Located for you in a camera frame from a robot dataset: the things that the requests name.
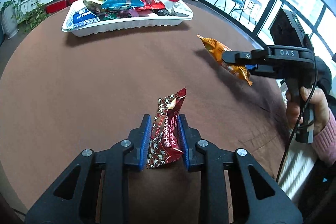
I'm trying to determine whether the orange snack packet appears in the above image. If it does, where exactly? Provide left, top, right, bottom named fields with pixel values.
left=196, top=34, right=254, bottom=87

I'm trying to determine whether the red brown patterned snack packet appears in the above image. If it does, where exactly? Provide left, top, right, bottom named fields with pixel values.
left=146, top=88, right=187, bottom=169

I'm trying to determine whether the white red long snack packet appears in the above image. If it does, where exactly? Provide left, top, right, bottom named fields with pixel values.
left=160, top=0, right=193, bottom=17

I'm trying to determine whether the black cookie packet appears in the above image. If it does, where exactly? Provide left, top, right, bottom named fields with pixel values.
left=152, top=9, right=183, bottom=16

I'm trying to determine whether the pink snack bag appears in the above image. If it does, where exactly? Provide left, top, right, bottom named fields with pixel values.
left=116, top=9, right=154, bottom=18

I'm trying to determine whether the blue cookie packet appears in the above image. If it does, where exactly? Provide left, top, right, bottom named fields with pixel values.
left=72, top=9, right=100, bottom=26

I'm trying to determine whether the gold snack packet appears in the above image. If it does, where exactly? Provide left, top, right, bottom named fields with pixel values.
left=83, top=0, right=105, bottom=15

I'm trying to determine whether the pink sleeve forearm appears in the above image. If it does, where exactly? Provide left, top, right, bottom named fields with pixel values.
left=312, top=110, right=336, bottom=166

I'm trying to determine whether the right hand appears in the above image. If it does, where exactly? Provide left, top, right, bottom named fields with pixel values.
left=286, top=89, right=333, bottom=135

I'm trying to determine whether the white plastic tray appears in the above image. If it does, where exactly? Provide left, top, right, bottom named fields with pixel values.
left=62, top=0, right=193, bottom=37

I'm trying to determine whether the white ribbed planter plant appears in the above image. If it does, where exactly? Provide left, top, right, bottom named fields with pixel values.
left=1, top=0, right=19, bottom=39

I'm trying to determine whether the red storage box left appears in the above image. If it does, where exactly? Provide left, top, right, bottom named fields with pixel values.
left=46, top=0, right=67, bottom=14

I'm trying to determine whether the trailing pothos plant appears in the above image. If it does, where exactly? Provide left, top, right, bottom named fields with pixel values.
left=15, top=0, right=49, bottom=33

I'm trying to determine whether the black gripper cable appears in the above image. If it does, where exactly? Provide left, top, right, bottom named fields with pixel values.
left=274, top=48, right=319, bottom=184

